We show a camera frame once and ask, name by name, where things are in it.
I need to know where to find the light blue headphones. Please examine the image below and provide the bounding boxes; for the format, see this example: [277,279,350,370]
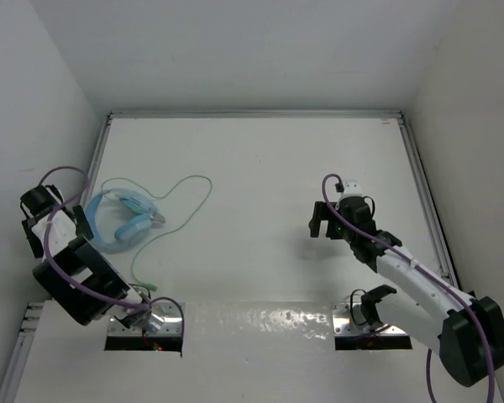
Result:
[84,188,165,254]

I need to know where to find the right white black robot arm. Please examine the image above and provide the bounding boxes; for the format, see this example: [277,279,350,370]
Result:
[308,196,504,387]

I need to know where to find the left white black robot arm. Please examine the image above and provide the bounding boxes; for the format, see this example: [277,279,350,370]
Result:
[20,185,161,330]

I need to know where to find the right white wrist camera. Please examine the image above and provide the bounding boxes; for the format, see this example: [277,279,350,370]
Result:
[335,180,363,199]

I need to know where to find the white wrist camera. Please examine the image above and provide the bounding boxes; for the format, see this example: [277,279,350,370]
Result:
[335,180,363,199]
[44,185,65,204]

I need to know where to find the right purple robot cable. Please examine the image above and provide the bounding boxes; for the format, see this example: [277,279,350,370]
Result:
[322,173,497,403]

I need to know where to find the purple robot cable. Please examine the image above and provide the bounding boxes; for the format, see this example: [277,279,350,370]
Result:
[39,166,185,332]
[322,173,497,403]

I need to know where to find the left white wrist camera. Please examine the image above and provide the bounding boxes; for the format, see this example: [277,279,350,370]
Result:
[44,185,65,204]

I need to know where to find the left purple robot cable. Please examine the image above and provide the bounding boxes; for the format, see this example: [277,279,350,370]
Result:
[39,166,185,332]

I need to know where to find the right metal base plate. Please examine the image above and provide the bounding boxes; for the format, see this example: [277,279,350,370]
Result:
[331,302,407,338]

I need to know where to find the metal base plate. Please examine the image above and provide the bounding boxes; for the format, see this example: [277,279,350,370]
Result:
[331,302,407,338]
[108,301,182,337]

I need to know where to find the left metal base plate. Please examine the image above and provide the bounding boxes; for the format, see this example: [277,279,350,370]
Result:
[108,301,182,337]

